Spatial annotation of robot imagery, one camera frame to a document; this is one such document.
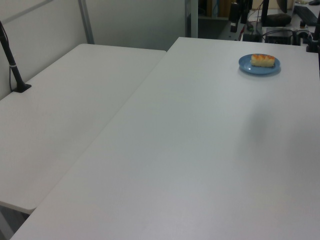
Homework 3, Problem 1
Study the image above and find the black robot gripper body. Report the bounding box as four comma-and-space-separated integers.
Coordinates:
229, 1, 238, 23

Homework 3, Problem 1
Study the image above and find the orange glazed bread loaf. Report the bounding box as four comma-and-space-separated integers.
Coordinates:
250, 53, 276, 68

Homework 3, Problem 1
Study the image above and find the grey metal cabinet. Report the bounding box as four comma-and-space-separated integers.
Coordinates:
185, 0, 241, 41

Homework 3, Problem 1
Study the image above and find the black monitor stand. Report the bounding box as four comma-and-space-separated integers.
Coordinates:
260, 0, 293, 28

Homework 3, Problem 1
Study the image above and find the black electronics box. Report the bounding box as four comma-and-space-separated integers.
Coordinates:
264, 27, 294, 45

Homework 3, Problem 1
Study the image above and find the blue round plate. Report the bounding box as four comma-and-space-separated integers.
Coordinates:
238, 53, 282, 76

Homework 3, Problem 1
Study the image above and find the black keyboard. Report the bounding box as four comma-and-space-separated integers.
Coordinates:
292, 4, 319, 26

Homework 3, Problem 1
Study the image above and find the white side table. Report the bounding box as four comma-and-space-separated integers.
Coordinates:
0, 43, 168, 215

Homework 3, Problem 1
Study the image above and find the red cable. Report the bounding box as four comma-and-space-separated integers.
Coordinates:
239, 6, 262, 41

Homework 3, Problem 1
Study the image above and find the black clamp mount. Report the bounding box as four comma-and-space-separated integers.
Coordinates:
304, 14, 320, 54

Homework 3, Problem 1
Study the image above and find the grey metal frame post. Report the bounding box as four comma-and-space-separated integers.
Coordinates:
77, 0, 95, 45

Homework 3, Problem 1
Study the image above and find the black camera stand pole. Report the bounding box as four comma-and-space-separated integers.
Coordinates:
0, 20, 33, 94

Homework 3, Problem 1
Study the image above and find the black cable on pole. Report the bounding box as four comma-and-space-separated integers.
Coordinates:
0, 23, 16, 91

